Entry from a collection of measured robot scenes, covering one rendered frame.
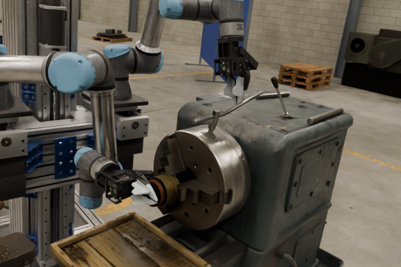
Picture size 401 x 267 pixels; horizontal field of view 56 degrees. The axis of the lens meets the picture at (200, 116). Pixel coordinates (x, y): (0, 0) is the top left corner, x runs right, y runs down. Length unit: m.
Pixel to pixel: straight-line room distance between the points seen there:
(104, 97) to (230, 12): 0.50
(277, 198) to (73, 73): 0.71
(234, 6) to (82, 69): 0.48
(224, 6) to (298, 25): 11.11
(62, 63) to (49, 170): 0.64
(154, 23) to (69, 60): 0.60
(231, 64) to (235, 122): 0.21
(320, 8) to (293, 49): 1.45
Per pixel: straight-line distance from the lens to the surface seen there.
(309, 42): 12.07
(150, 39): 1.67
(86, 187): 1.27
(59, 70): 1.15
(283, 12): 12.56
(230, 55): 1.16
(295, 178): 1.32
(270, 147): 1.16
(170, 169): 1.13
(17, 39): 1.70
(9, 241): 1.05
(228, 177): 1.09
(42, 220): 1.93
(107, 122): 1.32
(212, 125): 1.11
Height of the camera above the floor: 1.61
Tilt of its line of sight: 17 degrees down
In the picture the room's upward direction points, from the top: 7 degrees clockwise
